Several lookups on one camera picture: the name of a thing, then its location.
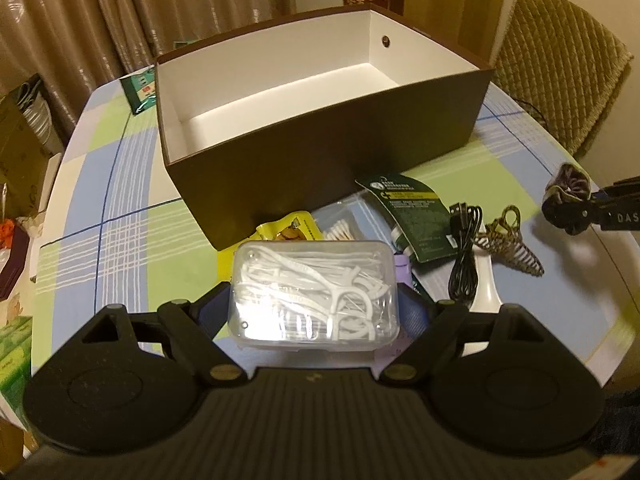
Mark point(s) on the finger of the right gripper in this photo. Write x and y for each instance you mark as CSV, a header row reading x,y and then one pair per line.
x,y
573,216

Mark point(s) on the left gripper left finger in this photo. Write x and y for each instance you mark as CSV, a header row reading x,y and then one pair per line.
x,y
191,327

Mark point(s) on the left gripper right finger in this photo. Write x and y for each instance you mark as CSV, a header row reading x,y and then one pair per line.
x,y
434,327

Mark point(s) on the purple velvet scrunchie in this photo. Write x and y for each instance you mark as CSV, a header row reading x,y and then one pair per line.
x,y
569,181

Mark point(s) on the white ceramic spoon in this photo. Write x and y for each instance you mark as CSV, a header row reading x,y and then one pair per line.
x,y
486,298

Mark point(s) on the tortoiseshell hair claw clip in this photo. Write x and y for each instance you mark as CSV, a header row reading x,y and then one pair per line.
x,y
503,238

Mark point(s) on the purple cream tube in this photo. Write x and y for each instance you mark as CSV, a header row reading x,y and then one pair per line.
x,y
403,270

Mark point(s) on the clear floss pick box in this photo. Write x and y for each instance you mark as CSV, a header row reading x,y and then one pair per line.
x,y
333,296

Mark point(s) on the dark green face mask pouch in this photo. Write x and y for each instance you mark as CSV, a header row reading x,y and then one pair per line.
x,y
421,221

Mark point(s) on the yellow nut snack packet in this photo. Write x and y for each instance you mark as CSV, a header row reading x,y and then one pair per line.
x,y
298,225

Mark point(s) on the cotton swab bag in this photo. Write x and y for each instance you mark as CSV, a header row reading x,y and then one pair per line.
x,y
338,221

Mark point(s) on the checked tablecloth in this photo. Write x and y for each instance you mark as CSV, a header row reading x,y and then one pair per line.
x,y
117,232

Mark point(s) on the quilted beige chair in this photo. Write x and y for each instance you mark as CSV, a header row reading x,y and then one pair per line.
x,y
564,66

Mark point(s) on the green tissue box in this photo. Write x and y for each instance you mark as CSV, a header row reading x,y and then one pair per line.
x,y
16,361

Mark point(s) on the brown storage box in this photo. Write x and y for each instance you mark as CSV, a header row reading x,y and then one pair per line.
x,y
289,114

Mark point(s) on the beige curtain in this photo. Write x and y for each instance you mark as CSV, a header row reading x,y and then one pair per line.
x,y
75,46

